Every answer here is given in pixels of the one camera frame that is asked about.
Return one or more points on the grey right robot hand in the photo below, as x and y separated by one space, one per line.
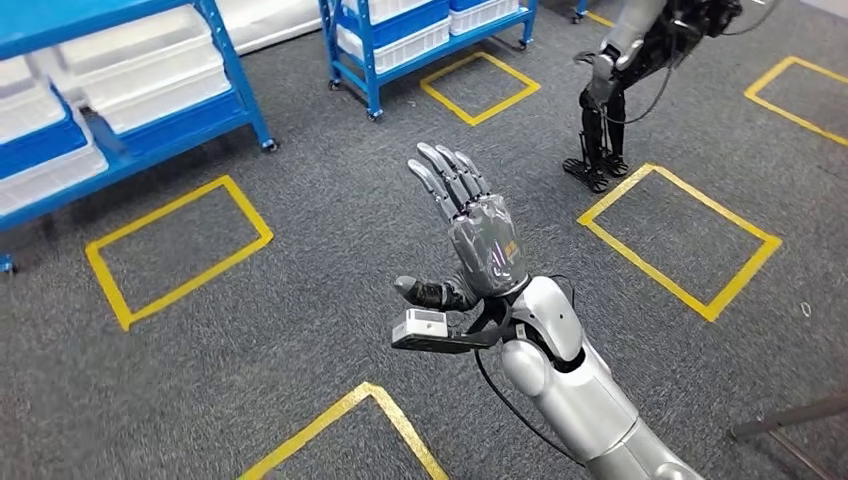
487 245

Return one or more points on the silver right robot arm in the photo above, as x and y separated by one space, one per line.
576 397

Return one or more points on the blue wheeled shelf rack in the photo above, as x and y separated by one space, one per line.
368 73

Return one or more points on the blue metal shelf rack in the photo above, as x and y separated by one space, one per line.
185 126
581 8

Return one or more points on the black humanoid robot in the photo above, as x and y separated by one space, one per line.
599 126

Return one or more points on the white plastic bin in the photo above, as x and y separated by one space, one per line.
26 106
166 102
411 50
391 8
53 179
132 46
484 16

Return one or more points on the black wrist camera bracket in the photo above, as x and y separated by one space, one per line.
464 341

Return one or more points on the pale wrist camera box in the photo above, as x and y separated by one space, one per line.
420 323

